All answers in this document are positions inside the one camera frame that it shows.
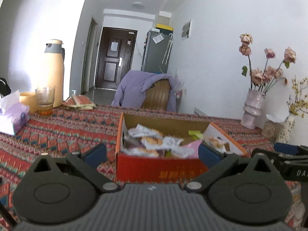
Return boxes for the green white snack pouch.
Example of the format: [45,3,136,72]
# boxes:
[188,130,204,140]

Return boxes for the white snack packet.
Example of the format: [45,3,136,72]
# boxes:
[127,124,163,139]
[122,148,159,158]

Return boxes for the oat crisp snack packet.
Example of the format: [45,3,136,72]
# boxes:
[141,136,184,150]

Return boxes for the orange cracker packet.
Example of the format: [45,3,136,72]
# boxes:
[204,137,227,153]

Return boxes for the floral white vase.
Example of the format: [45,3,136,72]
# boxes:
[276,113,296,143]

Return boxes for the red cardboard pumpkin box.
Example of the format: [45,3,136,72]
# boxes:
[115,113,247,183]

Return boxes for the clear jar with lid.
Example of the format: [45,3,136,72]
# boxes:
[262,114,285,143]

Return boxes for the patterned red tablecloth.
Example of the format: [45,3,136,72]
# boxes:
[0,103,308,231]

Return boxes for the yellow dried flowers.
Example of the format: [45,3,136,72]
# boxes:
[287,77,308,118]

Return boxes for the folded red cloth coasters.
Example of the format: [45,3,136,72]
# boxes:
[63,94,96,110]

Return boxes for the pink textured vase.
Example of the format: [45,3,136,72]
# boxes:
[241,89,265,129]

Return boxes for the glass cup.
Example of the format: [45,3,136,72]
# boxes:
[35,87,55,116]

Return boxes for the purple jacket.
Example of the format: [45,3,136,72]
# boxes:
[111,70,177,112]

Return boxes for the dried pink roses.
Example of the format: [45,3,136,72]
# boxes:
[239,33,296,95]

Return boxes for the yellow round cup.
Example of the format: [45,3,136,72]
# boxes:
[19,92,38,114]

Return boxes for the purple tissue pack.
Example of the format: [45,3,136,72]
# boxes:
[0,90,30,136]

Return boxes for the wooden chair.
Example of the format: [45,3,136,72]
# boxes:
[141,79,171,111]

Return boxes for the beige thermos jug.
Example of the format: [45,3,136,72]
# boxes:
[44,39,65,107]

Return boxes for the dark brown door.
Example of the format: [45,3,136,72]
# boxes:
[95,27,137,90]

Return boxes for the grey refrigerator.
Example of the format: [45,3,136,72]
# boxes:
[141,29,173,74]

